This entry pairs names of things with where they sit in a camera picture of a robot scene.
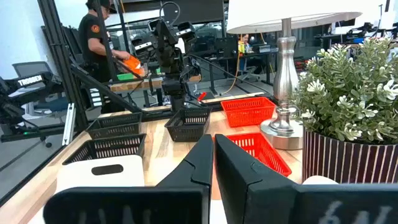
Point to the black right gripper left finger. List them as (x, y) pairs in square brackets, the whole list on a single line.
[(140, 205)]

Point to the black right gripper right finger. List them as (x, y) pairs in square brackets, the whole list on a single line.
[(264, 202)]

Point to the red plastic mesh basket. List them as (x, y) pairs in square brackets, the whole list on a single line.
[(248, 113), (264, 152)]

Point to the black plastic mesh basket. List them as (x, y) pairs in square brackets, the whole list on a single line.
[(186, 127), (115, 126), (105, 147)]

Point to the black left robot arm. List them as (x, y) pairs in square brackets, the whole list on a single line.
[(169, 59)]

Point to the white plastic bin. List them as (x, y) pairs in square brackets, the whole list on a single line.
[(93, 179)]

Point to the wooden workbench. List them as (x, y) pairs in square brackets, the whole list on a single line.
[(133, 84)]

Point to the small red item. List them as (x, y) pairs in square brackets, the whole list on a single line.
[(202, 96)]

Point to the silver table lamp white shade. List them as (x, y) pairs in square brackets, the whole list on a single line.
[(284, 77)]

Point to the potted plant ribbed pot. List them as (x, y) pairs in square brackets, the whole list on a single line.
[(345, 102)]

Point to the green flat item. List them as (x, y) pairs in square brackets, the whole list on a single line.
[(125, 76)]

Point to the orange plastic item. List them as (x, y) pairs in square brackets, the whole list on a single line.
[(133, 65)]

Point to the black background desk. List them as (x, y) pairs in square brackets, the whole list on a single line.
[(248, 57)]

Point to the person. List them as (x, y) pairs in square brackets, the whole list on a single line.
[(93, 46), (245, 42)]

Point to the grey office chair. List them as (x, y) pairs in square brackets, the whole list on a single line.
[(29, 68)]

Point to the silver aluminium rail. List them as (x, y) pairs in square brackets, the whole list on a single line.
[(69, 124)]

